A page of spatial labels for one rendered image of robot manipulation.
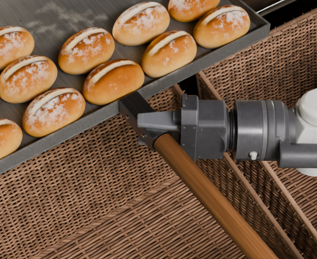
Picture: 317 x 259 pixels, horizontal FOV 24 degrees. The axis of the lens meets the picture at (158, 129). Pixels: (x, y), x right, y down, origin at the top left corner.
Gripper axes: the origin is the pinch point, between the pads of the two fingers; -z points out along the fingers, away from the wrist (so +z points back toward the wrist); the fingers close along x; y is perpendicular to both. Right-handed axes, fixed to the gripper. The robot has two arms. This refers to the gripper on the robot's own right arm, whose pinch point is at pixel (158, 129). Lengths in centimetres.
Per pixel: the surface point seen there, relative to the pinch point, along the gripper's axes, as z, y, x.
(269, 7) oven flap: 23, -53, -25
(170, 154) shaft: 1.8, 5.4, 1.2
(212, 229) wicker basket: 12, -19, -61
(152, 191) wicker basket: -2, -29, -60
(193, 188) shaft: 4.8, 10.6, 0.5
